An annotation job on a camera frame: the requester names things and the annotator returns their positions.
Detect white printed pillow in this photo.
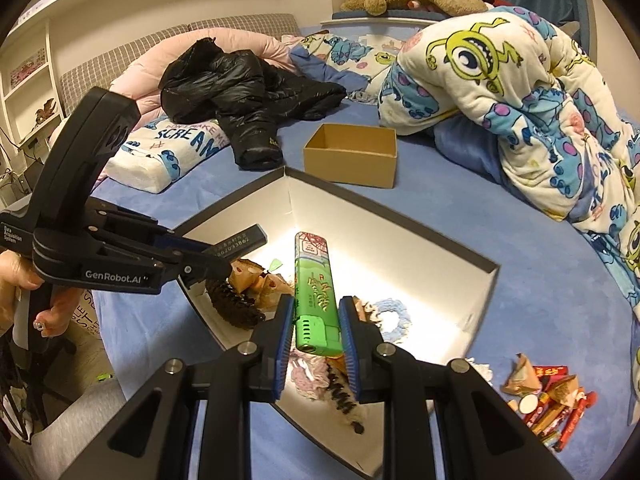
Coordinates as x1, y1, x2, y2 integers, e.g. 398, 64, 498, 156
106, 115, 232, 195

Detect white scrunchie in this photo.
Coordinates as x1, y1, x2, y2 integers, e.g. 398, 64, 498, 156
465, 357, 493, 381

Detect green lighter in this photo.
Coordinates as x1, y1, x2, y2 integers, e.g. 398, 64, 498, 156
293, 231, 346, 358

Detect dark blue cardboard box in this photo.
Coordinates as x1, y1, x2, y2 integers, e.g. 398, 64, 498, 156
172, 166, 501, 478

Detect person's left hand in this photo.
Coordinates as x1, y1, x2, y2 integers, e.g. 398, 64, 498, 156
0, 250, 68, 338

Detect small brown cardboard box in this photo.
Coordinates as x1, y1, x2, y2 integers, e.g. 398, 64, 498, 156
303, 123, 398, 189

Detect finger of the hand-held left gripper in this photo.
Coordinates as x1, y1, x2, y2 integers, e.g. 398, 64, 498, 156
87, 199, 221, 259
150, 252, 235, 287

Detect brown triangular paper packet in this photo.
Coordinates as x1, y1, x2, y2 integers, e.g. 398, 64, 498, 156
350, 296, 383, 332

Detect cartoon monster printed blanket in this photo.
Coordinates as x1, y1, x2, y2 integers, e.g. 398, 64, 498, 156
282, 5, 640, 321

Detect checkered grey headboard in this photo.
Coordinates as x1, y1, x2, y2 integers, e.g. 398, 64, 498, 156
59, 13, 301, 116

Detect blue bed sheet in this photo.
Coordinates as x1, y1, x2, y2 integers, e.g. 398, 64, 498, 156
92, 95, 640, 480

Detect pale scrunchie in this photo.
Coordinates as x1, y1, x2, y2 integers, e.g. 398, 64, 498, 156
289, 350, 332, 401

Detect blue scrunchie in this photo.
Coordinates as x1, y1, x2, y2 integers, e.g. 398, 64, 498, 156
372, 299, 413, 345

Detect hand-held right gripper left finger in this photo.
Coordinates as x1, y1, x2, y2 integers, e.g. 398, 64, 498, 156
60, 294, 296, 480

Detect person's grey trousers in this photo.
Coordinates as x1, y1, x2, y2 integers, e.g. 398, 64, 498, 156
30, 375, 131, 480

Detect black puffer jacket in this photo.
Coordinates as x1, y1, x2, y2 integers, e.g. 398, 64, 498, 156
159, 37, 347, 171

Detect black spiral hair tie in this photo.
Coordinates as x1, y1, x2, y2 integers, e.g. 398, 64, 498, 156
327, 367, 366, 436
206, 277, 267, 331

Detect small brown hair clip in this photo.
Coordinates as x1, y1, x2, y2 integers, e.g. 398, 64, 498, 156
232, 258, 296, 311

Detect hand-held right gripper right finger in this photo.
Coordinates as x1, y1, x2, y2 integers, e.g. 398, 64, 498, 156
338, 296, 576, 480

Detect pink quilt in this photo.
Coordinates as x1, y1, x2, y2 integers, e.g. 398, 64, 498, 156
102, 29, 301, 121

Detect pile of small snack packets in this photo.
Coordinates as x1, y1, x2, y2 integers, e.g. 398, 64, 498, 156
501, 353, 598, 452

